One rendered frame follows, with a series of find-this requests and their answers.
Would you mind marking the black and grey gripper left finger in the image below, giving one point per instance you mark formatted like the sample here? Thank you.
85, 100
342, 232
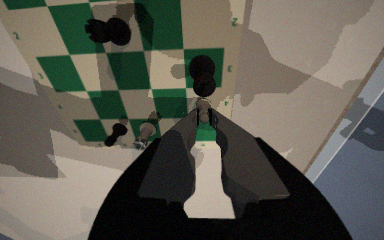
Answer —
162, 173

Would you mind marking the green and white chessboard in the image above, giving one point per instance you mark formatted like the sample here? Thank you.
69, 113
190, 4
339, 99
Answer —
96, 85

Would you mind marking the white pawn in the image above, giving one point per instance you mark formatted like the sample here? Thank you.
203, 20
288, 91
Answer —
203, 105

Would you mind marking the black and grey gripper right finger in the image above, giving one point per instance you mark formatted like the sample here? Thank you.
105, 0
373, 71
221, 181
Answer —
254, 172

